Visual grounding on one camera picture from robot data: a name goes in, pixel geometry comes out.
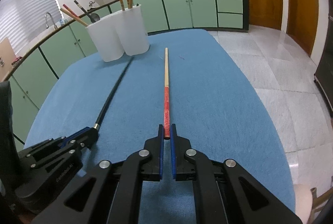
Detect black chopstick silver band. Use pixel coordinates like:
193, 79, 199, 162
73, 0, 95, 24
94, 56, 134, 131

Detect blue tablecloth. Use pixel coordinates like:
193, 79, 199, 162
23, 28, 296, 224

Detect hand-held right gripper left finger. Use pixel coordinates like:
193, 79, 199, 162
30, 124, 165, 224

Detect black furniture unit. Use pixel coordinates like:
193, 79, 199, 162
313, 14, 333, 112

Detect translucent white plastic container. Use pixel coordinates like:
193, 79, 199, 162
114, 4, 150, 56
85, 14, 125, 62

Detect plain wooden chopstick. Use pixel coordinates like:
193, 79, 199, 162
60, 7, 89, 27

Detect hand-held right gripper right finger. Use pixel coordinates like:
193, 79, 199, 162
170, 124, 302, 224

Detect green kitchen base cabinets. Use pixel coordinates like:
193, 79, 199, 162
0, 0, 250, 152

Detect brown cardboard sheet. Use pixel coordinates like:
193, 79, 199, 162
0, 37, 16, 68

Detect red floral chopstick orange bands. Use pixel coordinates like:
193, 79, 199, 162
63, 4, 84, 22

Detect chrome sink faucet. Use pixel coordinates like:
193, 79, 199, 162
45, 12, 56, 30

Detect white window blinds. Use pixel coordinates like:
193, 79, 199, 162
0, 0, 63, 50

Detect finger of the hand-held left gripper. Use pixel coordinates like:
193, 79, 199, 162
62, 127, 99, 150

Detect beige wooden chair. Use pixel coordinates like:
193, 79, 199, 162
293, 184, 333, 224

